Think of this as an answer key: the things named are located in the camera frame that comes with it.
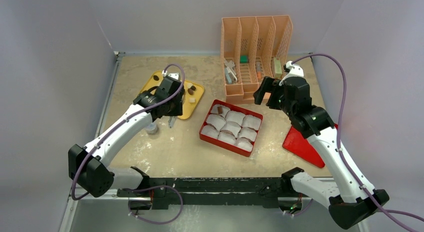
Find red chocolate box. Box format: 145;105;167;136
199;99;264;157

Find orange marker in organizer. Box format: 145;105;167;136
255;61;262;80

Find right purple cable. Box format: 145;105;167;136
290;53;424;232

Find beige box in organizer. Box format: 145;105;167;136
272;57;283;79

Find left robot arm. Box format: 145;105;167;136
67;76;185;200

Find red box lid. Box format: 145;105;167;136
282;126;325;168

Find green block in organizer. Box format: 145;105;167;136
239;55;249;64

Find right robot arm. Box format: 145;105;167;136
254;76;390;230

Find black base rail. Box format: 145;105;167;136
117;173;308;211

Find metal tongs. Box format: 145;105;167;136
168;116;177;128

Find stapler in organizer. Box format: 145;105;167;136
224;59;238;84

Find yellow tray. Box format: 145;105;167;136
139;71;205;120

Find peach desk organizer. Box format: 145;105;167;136
220;15;293;104

